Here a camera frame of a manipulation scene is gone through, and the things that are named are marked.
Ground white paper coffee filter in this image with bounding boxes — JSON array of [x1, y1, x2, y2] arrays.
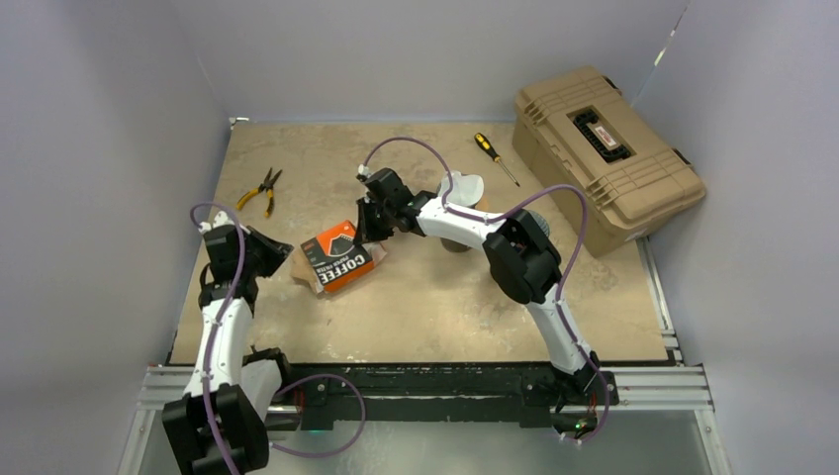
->
[[435, 170, 485, 209]]

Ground yellow black screwdriver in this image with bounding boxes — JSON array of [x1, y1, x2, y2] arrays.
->
[[474, 133, 520, 187]]

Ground blue glass dripper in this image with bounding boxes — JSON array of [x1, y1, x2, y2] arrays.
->
[[528, 210, 551, 238]]

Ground grey glass carafe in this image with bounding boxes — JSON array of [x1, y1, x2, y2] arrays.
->
[[440, 238, 471, 253]]

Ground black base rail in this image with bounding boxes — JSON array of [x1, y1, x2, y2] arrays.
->
[[266, 362, 619, 433]]

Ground orange coffee filter box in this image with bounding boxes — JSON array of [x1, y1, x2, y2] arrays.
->
[[290, 220, 387, 295]]

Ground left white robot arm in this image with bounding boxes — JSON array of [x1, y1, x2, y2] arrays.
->
[[161, 213, 295, 474]]

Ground tan plastic tool case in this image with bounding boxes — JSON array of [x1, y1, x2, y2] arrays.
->
[[512, 66, 706, 257]]

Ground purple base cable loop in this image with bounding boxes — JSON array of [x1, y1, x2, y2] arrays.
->
[[252, 373, 368, 461]]

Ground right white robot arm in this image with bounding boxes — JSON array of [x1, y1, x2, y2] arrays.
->
[[356, 165, 608, 403]]

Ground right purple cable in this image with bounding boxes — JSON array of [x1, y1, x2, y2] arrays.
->
[[361, 136, 614, 444]]

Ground yellow handled pliers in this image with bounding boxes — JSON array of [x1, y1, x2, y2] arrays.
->
[[235, 167, 283, 218]]

